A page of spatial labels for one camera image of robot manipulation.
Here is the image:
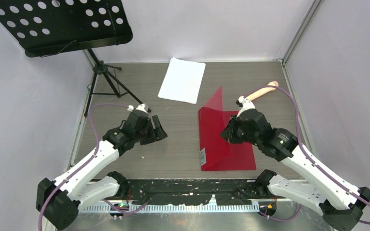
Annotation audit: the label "red plastic folder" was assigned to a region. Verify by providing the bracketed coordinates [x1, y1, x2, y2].
[198, 87, 257, 171]

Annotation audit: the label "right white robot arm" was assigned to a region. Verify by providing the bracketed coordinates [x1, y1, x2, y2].
[220, 109, 370, 231]

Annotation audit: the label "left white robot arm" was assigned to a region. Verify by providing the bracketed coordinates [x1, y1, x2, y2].
[36, 106, 168, 230]

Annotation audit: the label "beige toy microphone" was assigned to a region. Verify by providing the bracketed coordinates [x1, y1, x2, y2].
[245, 81, 279, 101]

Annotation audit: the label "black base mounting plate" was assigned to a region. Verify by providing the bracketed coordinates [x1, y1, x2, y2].
[97, 178, 288, 206]

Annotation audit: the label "white paper sheets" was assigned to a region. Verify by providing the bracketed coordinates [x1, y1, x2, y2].
[158, 57, 206, 104]

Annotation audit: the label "black perforated music stand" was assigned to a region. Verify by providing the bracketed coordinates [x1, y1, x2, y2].
[0, 0, 142, 104]

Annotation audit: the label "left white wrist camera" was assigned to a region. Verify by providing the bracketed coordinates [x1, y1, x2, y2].
[127, 103, 151, 113]

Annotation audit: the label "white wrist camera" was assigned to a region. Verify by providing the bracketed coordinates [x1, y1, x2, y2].
[127, 103, 151, 113]
[236, 96, 256, 117]

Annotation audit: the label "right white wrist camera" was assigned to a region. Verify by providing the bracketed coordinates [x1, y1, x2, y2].
[236, 96, 256, 117]

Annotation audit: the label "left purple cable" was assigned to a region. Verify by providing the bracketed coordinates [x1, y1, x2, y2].
[38, 103, 150, 231]

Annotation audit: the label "aluminium rail frame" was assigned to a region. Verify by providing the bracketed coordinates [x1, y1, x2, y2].
[49, 178, 339, 214]

